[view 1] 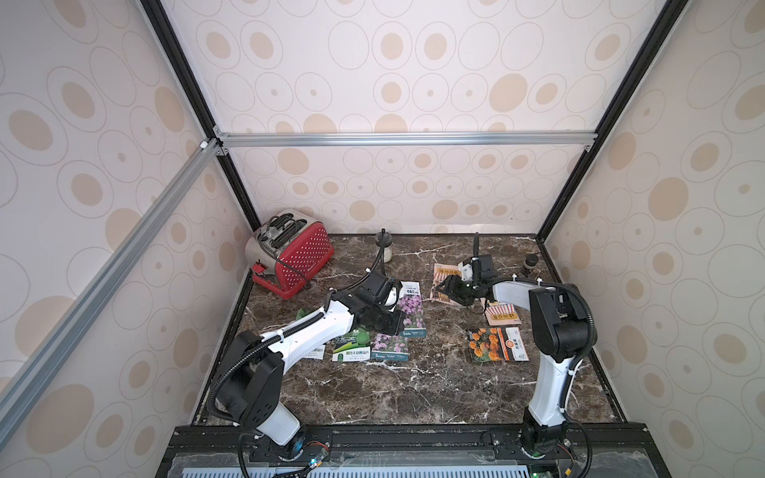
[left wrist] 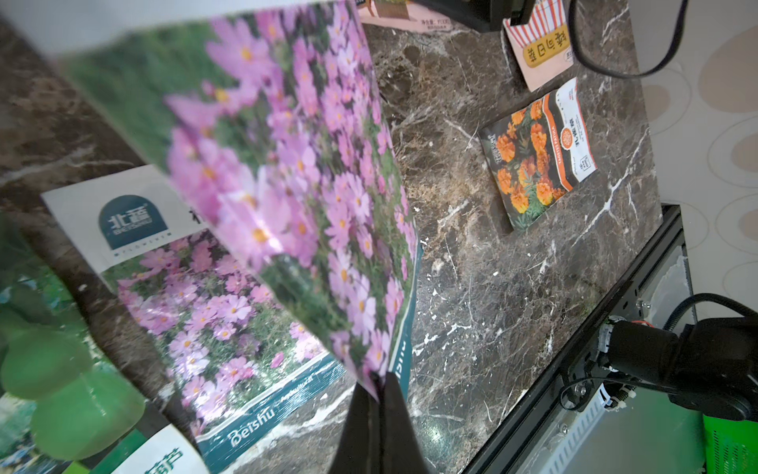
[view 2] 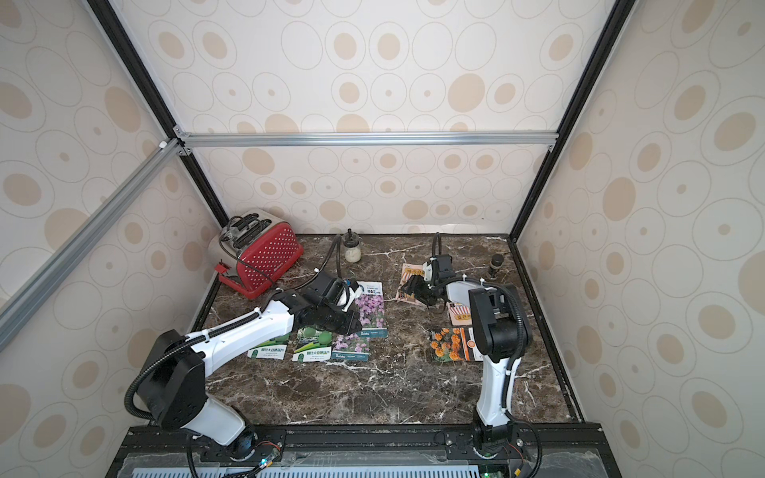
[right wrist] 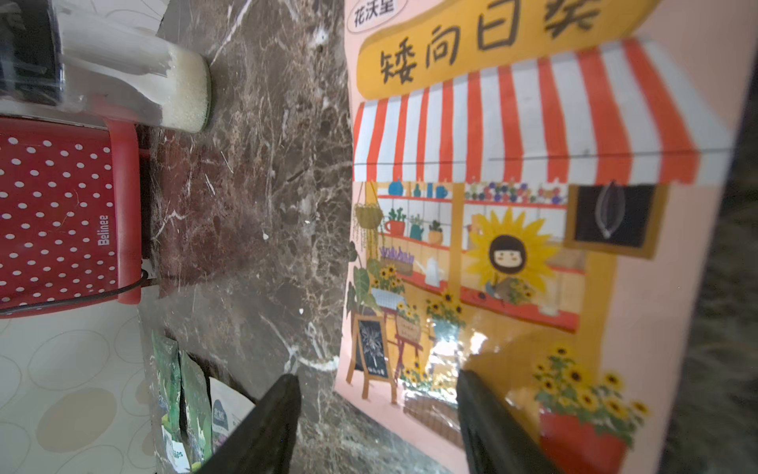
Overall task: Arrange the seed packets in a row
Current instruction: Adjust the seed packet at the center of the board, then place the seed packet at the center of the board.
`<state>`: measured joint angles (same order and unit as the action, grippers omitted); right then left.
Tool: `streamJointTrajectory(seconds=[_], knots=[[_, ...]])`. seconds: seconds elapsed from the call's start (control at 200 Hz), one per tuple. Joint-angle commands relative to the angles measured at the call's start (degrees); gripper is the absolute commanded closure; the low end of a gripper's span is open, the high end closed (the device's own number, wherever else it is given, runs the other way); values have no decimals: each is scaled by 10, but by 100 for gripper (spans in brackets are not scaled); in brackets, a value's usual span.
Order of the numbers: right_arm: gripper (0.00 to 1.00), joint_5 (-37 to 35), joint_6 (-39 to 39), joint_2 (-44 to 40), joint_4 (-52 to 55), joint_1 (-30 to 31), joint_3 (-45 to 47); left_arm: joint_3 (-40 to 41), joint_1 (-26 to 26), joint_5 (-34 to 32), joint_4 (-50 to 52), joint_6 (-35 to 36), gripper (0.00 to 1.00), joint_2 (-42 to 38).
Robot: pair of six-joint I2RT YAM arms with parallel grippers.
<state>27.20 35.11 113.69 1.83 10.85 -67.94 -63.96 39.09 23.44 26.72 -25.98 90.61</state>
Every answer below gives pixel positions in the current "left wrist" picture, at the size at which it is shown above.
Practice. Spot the pink cosmos flower seed packet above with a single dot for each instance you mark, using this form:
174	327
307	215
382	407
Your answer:
240	364

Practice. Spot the orange marigold seed packet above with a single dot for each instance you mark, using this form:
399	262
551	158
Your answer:
538	154

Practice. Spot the black base frame front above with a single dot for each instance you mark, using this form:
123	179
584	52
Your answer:
648	434

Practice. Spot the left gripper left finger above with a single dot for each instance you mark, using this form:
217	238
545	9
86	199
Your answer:
359	450

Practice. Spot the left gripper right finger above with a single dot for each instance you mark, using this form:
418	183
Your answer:
400	451

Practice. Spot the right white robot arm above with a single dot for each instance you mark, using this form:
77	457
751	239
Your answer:
503	315

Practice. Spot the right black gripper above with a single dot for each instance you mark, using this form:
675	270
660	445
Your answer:
483	16

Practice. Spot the pink illustrated sunflower seed packet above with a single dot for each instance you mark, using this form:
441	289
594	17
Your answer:
402	15

